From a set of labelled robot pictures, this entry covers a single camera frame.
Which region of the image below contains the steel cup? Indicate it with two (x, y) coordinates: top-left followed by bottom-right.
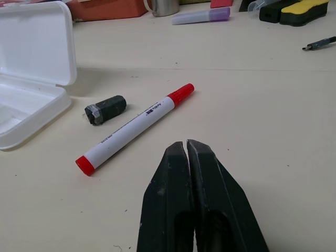
(143, 0), (181, 17)

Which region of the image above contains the black usb plug cable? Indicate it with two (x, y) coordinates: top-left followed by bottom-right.
(301, 36), (336, 52)

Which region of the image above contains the purple highlighter pen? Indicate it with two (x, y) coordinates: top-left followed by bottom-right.
(172, 7), (232, 26)

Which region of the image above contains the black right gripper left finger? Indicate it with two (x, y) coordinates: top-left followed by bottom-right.
(136, 141), (195, 252)

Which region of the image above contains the small black eraser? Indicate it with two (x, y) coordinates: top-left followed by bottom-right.
(83, 94), (128, 126)

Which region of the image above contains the small clear plastic cup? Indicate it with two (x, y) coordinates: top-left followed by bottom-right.
(246, 0), (266, 14)

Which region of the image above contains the red brick block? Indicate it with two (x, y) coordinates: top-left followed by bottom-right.
(65, 0), (150, 21)

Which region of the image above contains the white marker with red cap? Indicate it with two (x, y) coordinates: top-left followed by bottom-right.
(75, 82), (195, 177)

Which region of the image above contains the small pink block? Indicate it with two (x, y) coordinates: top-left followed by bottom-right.
(209, 0), (235, 8)

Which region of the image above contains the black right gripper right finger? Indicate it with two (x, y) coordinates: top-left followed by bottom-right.
(186, 139), (270, 252)

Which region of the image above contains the black and yellow board eraser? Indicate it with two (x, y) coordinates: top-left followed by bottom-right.
(279, 0), (330, 27)

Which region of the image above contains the white plastic pencil case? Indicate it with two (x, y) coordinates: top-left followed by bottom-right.
(0, 0), (78, 151)

